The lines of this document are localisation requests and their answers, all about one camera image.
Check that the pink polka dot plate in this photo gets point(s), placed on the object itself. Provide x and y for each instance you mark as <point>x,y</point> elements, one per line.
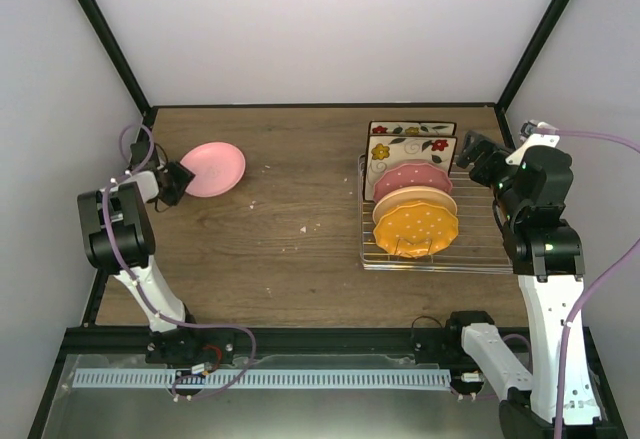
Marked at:
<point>411,174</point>

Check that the right black frame post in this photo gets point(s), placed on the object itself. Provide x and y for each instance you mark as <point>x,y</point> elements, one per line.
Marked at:
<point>538,40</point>

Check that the metal wire dish rack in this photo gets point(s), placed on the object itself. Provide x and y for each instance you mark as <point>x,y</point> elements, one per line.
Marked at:
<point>477,249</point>

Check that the left black frame post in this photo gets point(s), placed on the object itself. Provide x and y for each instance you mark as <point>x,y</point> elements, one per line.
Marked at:
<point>108,40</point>

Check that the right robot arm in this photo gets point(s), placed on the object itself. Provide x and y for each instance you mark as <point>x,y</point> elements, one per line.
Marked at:
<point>554,398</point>

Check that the plain pink round plate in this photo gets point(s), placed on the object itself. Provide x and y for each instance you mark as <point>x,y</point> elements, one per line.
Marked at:
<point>217,167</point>

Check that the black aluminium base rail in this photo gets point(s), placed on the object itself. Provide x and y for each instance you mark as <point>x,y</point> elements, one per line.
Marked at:
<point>425,345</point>

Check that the square floral plate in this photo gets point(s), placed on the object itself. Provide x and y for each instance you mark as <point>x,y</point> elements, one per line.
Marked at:
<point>412,128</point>
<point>386,151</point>

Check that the white slotted cable duct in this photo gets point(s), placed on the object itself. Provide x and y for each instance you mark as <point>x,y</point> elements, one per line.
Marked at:
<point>401,379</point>

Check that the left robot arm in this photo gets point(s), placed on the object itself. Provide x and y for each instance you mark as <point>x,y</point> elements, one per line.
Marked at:
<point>118,239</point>

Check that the black frame post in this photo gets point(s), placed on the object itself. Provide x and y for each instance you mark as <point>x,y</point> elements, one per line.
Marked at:
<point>108,40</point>
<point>538,40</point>

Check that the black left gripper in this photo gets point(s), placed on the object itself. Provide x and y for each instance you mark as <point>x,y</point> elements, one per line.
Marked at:
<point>185,177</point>

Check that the cream bear print plate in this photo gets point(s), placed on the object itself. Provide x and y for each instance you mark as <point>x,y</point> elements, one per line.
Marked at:
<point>400,196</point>

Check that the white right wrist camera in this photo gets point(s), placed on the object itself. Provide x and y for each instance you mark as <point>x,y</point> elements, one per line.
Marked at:
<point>533,133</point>

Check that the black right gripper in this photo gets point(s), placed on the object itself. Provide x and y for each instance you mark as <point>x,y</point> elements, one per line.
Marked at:
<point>482,173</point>

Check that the orange polka dot plate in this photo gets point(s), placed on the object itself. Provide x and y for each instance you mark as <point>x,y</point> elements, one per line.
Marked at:
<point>416,229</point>

